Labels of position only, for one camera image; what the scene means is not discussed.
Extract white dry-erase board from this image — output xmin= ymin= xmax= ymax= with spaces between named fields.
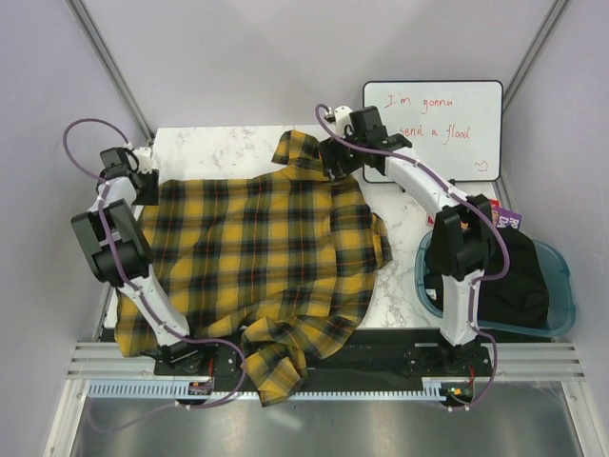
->
xmin=363 ymin=80 xmax=503 ymax=182

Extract white slotted cable duct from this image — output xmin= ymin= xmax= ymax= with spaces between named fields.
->
xmin=87 ymin=380 xmax=448 ymax=401

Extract black shirt in bin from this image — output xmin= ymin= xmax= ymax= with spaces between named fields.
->
xmin=415 ymin=227 xmax=550 ymax=329

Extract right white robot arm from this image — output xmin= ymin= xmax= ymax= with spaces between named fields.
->
xmin=315 ymin=104 xmax=494 ymax=375

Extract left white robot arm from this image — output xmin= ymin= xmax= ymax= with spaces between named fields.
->
xmin=70 ymin=147 xmax=209 ymax=374

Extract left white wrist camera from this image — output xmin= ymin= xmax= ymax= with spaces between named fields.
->
xmin=128 ymin=147 xmax=153 ymax=173

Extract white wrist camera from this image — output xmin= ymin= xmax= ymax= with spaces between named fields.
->
xmin=324 ymin=106 xmax=353 ymax=138
xmin=128 ymin=147 xmax=153 ymax=173

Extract teal plastic bin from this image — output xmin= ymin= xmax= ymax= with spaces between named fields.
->
xmin=413 ymin=232 xmax=577 ymax=339

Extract aluminium frame rails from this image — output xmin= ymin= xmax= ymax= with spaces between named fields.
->
xmin=67 ymin=342 xmax=585 ymax=382

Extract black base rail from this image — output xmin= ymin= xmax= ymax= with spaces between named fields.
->
xmin=147 ymin=330 xmax=493 ymax=387

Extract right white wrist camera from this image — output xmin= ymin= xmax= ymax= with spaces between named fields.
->
xmin=324 ymin=106 xmax=353 ymax=138

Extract yellow plaid flannel shirt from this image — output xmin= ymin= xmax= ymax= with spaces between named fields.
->
xmin=140 ymin=130 xmax=392 ymax=407

